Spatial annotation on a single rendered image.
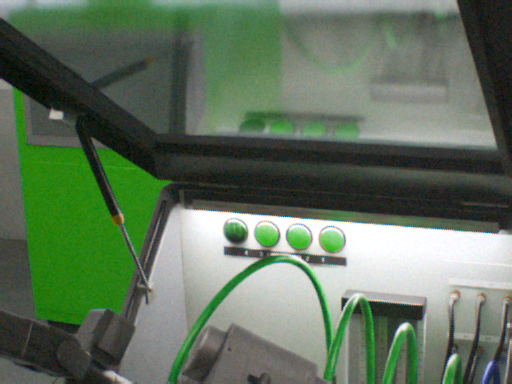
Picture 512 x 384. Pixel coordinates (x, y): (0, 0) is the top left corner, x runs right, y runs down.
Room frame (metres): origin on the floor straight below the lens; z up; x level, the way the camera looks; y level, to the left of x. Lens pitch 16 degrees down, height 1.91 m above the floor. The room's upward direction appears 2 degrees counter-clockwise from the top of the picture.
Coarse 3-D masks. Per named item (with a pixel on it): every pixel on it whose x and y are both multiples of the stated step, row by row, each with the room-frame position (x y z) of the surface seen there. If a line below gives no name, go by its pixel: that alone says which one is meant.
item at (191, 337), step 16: (272, 256) 1.36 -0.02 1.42; (288, 256) 1.38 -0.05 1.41; (240, 272) 1.31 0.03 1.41; (304, 272) 1.41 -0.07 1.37; (224, 288) 1.28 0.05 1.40; (320, 288) 1.43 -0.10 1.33; (208, 304) 1.26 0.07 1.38; (320, 304) 1.45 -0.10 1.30; (192, 336) 1.23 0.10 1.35; (176, 368) 1.21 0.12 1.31
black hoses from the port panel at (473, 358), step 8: (480, 304) 1.41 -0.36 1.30; (504, 304) 1.40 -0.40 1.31; (504, 312) 1.38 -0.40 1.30; (504, 320) 1.37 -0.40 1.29; (504, 328) 1.36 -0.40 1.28; (448, 336) 1.40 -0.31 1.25; (504, 336) 1.36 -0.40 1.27; (448, 344) 1.39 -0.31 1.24; (448, 352) 1.39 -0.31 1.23; (472, 352) 1.37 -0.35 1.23; (496, 352) 1.36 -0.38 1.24; (472, 360) 1.37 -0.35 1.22; (496, 360) 1.36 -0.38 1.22; (472, 368) 1.39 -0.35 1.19; (464, 376) 1.38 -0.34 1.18; (472, 376) 1.38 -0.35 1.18
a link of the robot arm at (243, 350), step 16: (240, 336) 0.66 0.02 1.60; (256, 336) 0.67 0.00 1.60; (224, 352) 0.64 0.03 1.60; (240, 352) 0.65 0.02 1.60; (256, 352) 0.65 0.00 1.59; (272, 352) 0.66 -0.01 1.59; (288, 352) 0.67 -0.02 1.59; (224, 368) 0.62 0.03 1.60; (240, 368) 0.63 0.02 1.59; (256, 368) 0.64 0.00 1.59; (272, 368) 0.65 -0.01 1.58; (288, 368) 0.65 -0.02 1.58; (304, 368) 0.66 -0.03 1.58
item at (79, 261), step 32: (32, 128) 4.21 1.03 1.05; (64, 128) 4.15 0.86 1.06; (32, 160) 4.23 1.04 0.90; (64, 160) 4.16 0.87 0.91; (32, 192) 4.23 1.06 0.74; (64, 192) 4.16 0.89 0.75; (96, 192) 4.10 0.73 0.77; (128, 192) 4.04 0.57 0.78; (32, 224) 4.23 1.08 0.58; (64, 224) 4.17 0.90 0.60; (96, 224) 4.10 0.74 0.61; (128, 224) 4.04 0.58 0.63; (32, 256) 4.25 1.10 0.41; (64, 256) 4.17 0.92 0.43; (96, 256) 4.11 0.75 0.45; (128, 256) 4.05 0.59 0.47; (64, 288) 4.18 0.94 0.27; (96, 288) 4.12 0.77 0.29; (64, 320) 4.19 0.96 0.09
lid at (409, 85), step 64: (0, 0) 1.05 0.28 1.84; (64, 0) 1.02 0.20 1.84; (128, 0) 1.00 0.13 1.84; (192, 0) 0.97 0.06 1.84; (256, 0) 0.95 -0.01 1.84; (320, 0) 0.92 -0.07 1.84; (384, 0) 0.90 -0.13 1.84; (448, 0) 0.88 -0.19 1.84; (0, 64) 1.27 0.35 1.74; (64, 64) 1.22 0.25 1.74; (128, 64) 1.18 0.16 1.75; (192, 64) 1.15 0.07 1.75; (256, 64) 1.11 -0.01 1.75; (320, 64) 1.08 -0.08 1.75; (384, 64) 1.05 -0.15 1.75; (448, 64) 1.02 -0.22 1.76; (128, 128) 1.44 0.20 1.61; (192, 128) 1.40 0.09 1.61; (256, 128) 1.35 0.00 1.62; (320, 128) 1.30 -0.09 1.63; (384, 128) 1.26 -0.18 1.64; (448, 128) 1.21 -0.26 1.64; (384, 192) 1.52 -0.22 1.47; (448, 192) 1.45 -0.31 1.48
